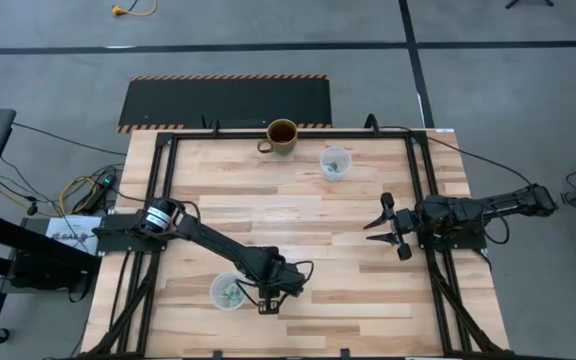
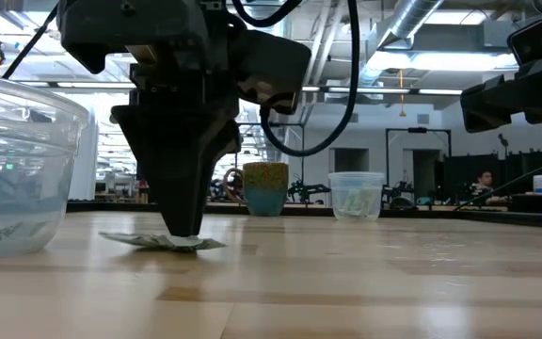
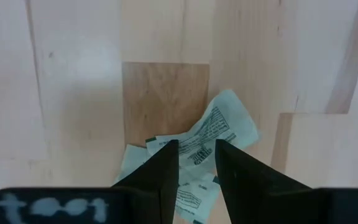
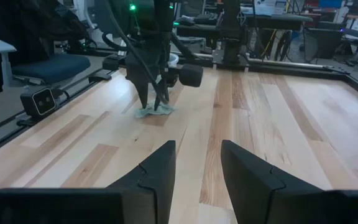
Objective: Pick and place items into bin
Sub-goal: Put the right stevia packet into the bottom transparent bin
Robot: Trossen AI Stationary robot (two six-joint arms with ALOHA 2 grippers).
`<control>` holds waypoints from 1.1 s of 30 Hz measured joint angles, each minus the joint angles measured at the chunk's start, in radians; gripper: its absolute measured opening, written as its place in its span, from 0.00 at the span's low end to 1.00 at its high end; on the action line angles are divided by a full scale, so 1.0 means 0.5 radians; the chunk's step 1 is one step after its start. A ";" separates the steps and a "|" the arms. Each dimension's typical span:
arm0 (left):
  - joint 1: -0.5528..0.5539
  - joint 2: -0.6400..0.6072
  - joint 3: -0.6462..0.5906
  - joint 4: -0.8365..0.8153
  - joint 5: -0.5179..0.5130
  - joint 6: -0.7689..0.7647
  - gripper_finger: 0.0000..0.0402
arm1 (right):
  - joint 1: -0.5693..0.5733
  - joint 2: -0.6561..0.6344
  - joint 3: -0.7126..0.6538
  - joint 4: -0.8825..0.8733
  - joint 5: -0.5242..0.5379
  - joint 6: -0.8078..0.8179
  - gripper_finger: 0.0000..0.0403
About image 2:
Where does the black metal table frame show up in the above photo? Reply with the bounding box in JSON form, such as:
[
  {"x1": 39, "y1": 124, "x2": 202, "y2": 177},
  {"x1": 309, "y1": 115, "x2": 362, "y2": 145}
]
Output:
[{"x1": 66, "y1": 199, "x2": 542, "y2": 232}]

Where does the long ceiling light rail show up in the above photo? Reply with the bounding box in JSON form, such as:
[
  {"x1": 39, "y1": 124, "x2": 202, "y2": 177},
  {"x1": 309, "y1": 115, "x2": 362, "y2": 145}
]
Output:
[{"x1": 16, "y1": 80, "x2": 463, "y2": 97}]

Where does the clear plastic cup container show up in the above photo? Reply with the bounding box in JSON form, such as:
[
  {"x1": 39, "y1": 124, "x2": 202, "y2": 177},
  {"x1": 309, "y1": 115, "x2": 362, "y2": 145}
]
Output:
[{"x1": 327, "y1": 170, "x2": 386, "y2": 223}]

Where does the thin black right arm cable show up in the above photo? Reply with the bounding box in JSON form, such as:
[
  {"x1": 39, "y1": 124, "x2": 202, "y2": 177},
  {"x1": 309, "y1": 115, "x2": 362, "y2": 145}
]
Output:
[{"x1": 454, "y1": 156, "x2": 542, "y2": 212}]

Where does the clear plastic bowl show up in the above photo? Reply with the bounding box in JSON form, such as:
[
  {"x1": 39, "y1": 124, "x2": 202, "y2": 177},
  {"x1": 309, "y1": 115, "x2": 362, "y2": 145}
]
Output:
[{"x1": 0, "y1": 70, "x2": 91, "y2": 261}]

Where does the person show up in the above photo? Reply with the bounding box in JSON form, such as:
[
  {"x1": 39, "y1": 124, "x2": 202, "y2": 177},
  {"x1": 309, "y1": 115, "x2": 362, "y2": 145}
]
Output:
[{"x1": 468, "y1": 169, "x2": 508, "y2": 205}]

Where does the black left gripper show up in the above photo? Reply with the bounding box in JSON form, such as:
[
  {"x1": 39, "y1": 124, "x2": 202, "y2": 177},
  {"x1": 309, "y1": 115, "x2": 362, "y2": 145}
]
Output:
[{"x1": 56, "y1": 0, "x2": 312, "y2": 236}]

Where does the thick black left gripper cable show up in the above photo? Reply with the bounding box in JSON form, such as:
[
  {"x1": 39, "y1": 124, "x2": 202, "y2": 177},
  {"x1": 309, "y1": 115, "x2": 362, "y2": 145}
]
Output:
[{"x1": 231, "y1": 0, "x2": 360, "y2": 158}]

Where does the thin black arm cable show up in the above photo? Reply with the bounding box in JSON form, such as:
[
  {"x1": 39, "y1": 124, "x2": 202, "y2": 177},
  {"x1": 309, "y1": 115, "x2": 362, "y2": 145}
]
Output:
[
  {"x1": 454, "y1": 156, "x2": 542, "y2": 212},
  {"x1": 0, "y1": 3, "x2": 61, "y2": 117}
]

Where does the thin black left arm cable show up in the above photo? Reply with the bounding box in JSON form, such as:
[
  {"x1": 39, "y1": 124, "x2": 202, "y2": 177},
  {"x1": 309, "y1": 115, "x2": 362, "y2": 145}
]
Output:
[{"x1": 0, "y1": 3, "x2": 61, "y2": 117}]

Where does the speckled green ceramic mug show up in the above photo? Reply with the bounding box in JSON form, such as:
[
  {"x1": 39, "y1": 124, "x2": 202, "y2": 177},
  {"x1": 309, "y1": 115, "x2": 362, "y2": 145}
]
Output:
[{"x1": 223, "y1": 161, "x2": 291, "y2": 218}]

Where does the black partition panel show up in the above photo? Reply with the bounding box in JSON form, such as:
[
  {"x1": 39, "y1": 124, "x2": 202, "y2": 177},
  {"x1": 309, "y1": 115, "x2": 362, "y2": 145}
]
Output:
[
  {"x1": 505, "y1": 149, "x2": 542, "y2": 197},
  {"x1": 442, "y1": 153, "x2": 501, "y2": 202}
]

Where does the slanted silver ceiling duct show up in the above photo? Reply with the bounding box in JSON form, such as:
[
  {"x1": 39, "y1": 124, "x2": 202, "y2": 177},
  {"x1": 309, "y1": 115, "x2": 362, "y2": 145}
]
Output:
[{"x1": 358, "y1": 0, "x2": 444, "y2": 90}]

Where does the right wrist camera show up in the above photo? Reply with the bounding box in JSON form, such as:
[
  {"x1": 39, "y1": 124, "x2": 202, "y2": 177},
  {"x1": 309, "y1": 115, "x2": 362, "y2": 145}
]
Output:
[{"x1": 507, "y1": 16, "x2": 542, "y2": 66}]

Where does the yellow hanging pendant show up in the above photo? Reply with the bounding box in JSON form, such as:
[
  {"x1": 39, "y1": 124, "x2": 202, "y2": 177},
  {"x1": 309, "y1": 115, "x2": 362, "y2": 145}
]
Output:
[{"x1": 398, "y1": 69, "x2": 407, "y2": 118}]

